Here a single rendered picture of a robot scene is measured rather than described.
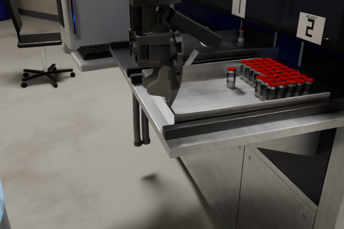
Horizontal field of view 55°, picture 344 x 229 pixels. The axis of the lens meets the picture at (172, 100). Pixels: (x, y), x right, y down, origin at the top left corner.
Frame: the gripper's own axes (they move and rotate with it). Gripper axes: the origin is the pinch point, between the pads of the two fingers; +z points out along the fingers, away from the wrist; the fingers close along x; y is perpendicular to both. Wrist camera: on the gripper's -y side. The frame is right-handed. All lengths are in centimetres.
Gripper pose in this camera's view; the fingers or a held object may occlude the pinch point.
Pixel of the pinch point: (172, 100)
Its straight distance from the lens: 64.2
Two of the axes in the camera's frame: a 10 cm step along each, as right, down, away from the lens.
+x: 3.1, 3.9, -8.7
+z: 0.0, 9.1, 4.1
